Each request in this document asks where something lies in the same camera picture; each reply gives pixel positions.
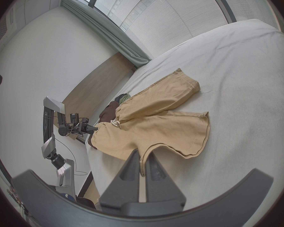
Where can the dark brown garment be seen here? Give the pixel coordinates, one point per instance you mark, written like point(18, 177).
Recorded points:
point(108, 113)

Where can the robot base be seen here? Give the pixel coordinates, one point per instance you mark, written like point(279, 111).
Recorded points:
point(69, 195)

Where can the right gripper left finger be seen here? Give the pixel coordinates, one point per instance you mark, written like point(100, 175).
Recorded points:
point(129, 188)

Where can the grey-green curtain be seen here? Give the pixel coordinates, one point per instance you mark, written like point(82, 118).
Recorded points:
point(113, 35)

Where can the tan shorts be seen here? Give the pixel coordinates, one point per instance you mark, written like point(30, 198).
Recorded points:
point(156, 124)

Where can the window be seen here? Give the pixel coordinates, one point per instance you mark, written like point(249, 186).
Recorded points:
point(179, 10)

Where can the white air conditioner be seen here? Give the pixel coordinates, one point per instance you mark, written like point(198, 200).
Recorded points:
point(2, 29)

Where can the green garment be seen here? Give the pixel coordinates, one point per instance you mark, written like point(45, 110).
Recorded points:
point(123, 98)

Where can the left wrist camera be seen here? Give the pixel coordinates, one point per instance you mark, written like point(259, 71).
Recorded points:
point(85, 120)

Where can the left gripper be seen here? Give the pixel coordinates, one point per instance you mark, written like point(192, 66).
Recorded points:
point(87, 128)

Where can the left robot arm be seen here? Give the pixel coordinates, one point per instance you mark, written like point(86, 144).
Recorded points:
point(47, 124)

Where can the bed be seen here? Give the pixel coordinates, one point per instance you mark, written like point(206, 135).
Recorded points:
point(239, 98)

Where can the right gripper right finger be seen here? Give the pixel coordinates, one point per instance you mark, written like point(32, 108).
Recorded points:
point(162, 188)

